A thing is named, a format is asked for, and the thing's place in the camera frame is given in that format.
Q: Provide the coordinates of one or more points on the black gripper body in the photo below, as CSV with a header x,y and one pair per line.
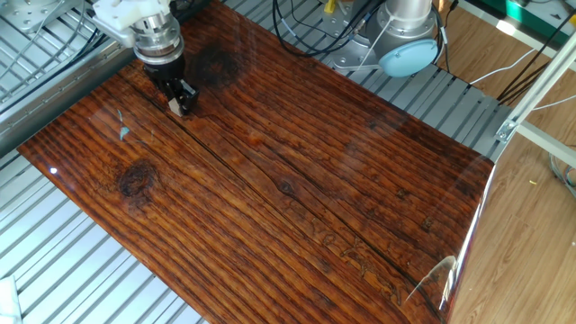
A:
x,y
165,72

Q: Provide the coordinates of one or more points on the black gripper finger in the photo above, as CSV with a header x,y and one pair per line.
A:
x,y
170,92
189,99

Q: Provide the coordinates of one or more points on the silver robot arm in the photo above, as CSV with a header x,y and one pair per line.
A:
x,y
157,36

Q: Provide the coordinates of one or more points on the glossy wood grain mat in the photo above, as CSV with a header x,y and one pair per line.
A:
x,y
292,180

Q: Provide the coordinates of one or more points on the white cloth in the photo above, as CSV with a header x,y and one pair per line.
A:
x,y
9,299

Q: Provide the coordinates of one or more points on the green bench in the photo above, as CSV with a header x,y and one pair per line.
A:
x,y
531,13

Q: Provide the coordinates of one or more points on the silver perforated mount plate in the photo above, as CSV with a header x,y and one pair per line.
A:
x,y
27,13

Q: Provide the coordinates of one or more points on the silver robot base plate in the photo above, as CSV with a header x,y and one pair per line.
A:
x,y
348,58

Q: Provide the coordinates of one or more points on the aluminium frame post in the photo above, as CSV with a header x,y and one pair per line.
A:
x,y
535,90

